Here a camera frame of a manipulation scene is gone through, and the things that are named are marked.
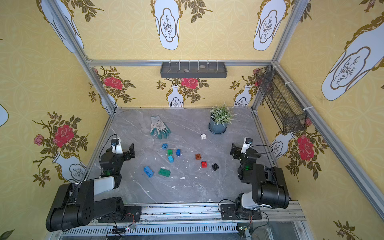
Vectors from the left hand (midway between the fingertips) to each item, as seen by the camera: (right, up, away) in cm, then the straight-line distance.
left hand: (126, 144), depth 89 cm
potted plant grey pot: (+56, +8, +14) cm, 58 cm away
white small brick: (+46, +3, +13) cm, 48 cm away
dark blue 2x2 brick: (+30, -7, +9) cm, 32 cm away
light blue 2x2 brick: (+21, -3, +8) cm, 23 cm away
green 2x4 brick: (+23, -16, -2) cm, 29 cm away
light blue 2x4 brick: (+14, -15, -4) cm, 21 cm away
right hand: (+69, -1, +3) cm, 69 cm away
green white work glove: (+17, +9, +18) cm, 26 cm away
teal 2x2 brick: (+26, -9, +1) cm, 28 cm away
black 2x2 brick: (+53, -13, -1) cm, 54 cm away
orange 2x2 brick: (+43, -8, +4) cm, 44 cm away
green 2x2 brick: (+25, -6, +6) cm, 26 cm away
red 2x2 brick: (+46, -12, +1) cm, 48 cm away
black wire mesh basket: (+92, +22, -3) cm, 95 cm away
